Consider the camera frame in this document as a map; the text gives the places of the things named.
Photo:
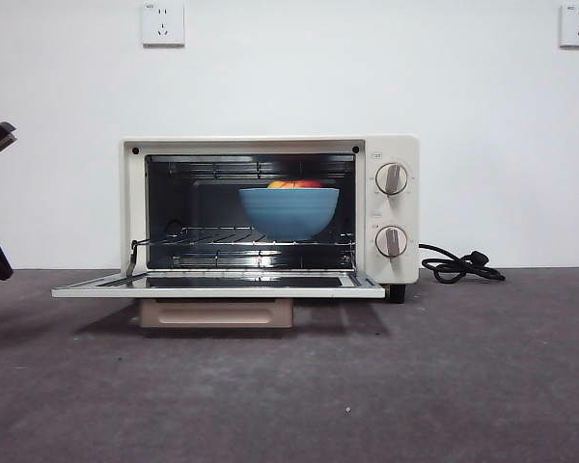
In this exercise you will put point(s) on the blue bowl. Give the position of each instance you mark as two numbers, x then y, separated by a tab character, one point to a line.
289	212

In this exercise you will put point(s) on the cream oven knob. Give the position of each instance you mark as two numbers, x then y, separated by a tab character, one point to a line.
392	178
392	240

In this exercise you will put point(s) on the red yellow apple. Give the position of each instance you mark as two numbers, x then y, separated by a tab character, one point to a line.
294	184

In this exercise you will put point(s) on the cream toaster oven housing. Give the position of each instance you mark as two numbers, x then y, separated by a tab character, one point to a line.
414	212

